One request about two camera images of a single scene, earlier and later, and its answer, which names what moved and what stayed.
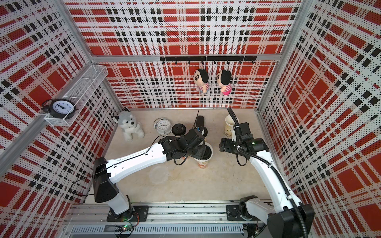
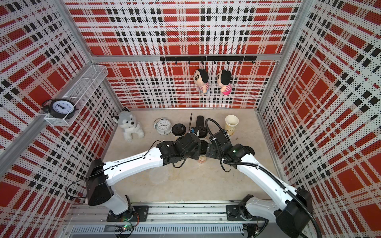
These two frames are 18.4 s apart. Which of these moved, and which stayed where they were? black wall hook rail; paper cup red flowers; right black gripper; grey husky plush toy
Moved: right black gripper; paper cup red flowers
Stayed: grey husky plush toy; black wall hook rail
